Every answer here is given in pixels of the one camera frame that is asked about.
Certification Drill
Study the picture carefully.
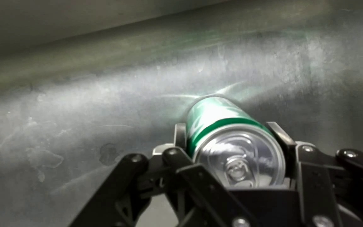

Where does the green soda can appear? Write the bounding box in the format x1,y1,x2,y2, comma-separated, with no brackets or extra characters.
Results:
185,95,288,191

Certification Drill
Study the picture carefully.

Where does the stainless steel double sink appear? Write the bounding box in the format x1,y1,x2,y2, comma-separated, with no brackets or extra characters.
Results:
0,0,363,227

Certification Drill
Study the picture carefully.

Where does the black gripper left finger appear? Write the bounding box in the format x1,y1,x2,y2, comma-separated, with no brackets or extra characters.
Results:
68,123,254,227

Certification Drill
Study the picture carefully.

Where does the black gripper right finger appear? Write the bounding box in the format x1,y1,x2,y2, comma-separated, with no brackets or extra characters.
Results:
266,120,363,227

